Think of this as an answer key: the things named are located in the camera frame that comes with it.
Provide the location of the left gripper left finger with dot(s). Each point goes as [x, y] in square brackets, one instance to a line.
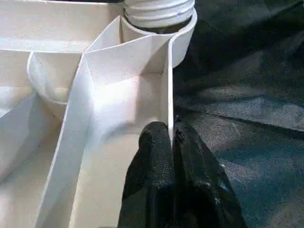
[149, 171]

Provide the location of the white plastic table leg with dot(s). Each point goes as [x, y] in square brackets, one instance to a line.
[159, 14]

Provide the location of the black glossy mat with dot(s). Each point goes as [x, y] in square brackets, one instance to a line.
[237, 71]

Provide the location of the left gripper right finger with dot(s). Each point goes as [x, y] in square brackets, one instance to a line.
[204, 190]

